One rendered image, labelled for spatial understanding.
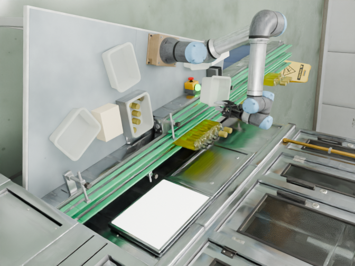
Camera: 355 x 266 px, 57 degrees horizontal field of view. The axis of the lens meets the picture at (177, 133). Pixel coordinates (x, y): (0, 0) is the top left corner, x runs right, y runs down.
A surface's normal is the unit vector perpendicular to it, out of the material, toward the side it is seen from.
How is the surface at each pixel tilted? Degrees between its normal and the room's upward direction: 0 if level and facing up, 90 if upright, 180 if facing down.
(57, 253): 90
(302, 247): 90
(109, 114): 0
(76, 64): 0
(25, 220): 90
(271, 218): 90
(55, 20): 0
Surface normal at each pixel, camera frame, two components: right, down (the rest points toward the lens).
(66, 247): -0.11, -0.87
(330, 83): -0.62, 0.44
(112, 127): 0.78, 0.22
